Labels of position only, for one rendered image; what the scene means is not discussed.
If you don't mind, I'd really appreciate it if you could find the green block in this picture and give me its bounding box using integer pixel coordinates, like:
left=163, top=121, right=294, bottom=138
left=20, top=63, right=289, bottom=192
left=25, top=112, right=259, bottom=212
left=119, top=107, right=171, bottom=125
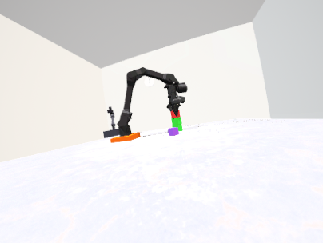
left=172, top=117, right=182, bottom=125
left=172, top=124, right=182, bottom=131

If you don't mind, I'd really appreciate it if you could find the purple block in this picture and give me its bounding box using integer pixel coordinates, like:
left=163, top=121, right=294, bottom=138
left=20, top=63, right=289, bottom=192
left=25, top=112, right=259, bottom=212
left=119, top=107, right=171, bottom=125
left=168, top=127, right=179, bottom=136

